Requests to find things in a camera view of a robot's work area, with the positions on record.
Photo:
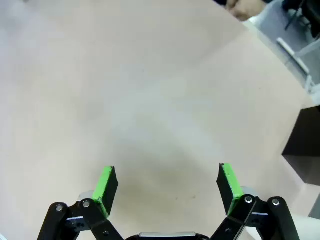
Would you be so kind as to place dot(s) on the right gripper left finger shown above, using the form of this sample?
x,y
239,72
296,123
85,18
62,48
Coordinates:
x,y
103,187

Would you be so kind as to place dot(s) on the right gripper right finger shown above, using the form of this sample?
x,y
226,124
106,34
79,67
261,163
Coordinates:
x,y
228,187

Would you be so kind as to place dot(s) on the person's bare hand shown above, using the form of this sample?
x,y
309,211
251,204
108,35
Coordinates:
x,y
243,10

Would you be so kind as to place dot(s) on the black open box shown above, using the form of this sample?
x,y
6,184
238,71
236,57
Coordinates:
x,y
306,135

